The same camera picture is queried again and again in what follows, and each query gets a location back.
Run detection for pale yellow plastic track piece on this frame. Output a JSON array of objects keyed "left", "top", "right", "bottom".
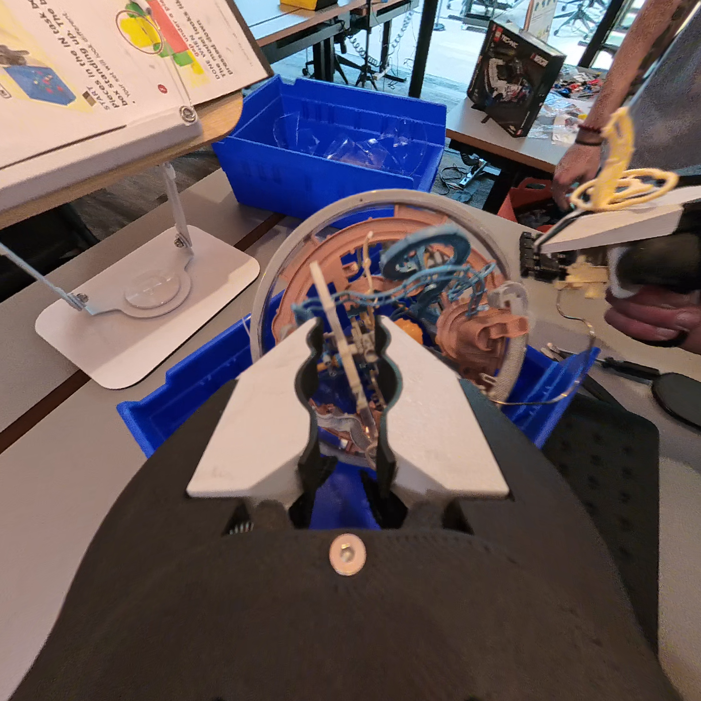
[{"left": 554, "top": 107, "right": 681, "bottom": 299}]

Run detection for black connector block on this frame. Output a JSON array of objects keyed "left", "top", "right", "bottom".
[{"left": 518, "top": 231, "right": 576, "bottom": 281}]

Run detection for person's right hand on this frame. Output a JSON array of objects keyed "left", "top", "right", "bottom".
[{"left": 605, "top": 290, "right": 701, "bottom": 349}]

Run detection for large blue plastic bin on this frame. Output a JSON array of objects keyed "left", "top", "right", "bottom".
[{"left": 211, "top": 74, "right": 447, "bottom": 220}]

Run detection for marble maze ball toy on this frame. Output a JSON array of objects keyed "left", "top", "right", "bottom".
[{"left": 249, "top": 189, "right": 531, "bottom": 458}]

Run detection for orange storage bin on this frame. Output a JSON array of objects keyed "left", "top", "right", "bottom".
[{"left": 497, "top": 177, "right": 555, "bottom": 226}]

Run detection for pile of small parts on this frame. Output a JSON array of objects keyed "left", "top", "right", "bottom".
[{"left": 539, "top": 68, "right": 606, "bottom": 144}]

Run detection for background table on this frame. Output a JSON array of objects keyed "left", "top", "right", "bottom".
[{"left": 445, "top": 66, "right": 609, "bottom": 214}]

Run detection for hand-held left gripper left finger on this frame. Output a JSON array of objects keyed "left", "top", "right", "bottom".
[{"left": 186, "top": 319, "right": 336, "bottom": 526}]

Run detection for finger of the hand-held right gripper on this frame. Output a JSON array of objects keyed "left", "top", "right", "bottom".
[
  {"left": 538, "top": 185, "right": 701, "bottom": 255},
  {"left": 630, "top": 14, "right": 701, "bottom": 177}
]

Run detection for printed instruction sheet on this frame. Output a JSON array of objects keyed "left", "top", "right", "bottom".
[{"left": 0, "top": 0, "right": 273, "bottom": 171}]

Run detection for black toy box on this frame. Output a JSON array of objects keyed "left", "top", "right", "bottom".
[{"left": 467, "top": 18, "right": 568, "bottom": 138}]

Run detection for black perforated pad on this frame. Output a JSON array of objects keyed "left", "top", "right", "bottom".
[{"left": 541, "top": 391, "right": 662, "bottom": 655}]

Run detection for small blue plastic bin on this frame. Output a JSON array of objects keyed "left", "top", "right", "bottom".
[{"left": 116, "top": 241, "right": 601, "bottom": 532}]

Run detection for floor cables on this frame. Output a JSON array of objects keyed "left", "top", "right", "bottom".
[{"left": 440, "top": 152, "right": 489, "bottom": 194}]

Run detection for black handled screwdriver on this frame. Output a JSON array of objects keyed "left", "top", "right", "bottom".
[{"left": 598, "top": 356, "right": 662, "bottom": 382}]

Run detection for black stand base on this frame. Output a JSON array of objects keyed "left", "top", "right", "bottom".
[{"left": 651, "top": 372, "right": 701, "bottom": 429}]

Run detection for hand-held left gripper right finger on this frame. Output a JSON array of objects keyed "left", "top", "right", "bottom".
[{"left": 361, "top": 318, "right": 510, "bottom": 526}]

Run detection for white book stand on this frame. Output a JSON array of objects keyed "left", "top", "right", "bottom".
[{"left": 0, "top": 93, "right": 261, "bottom": 391}]

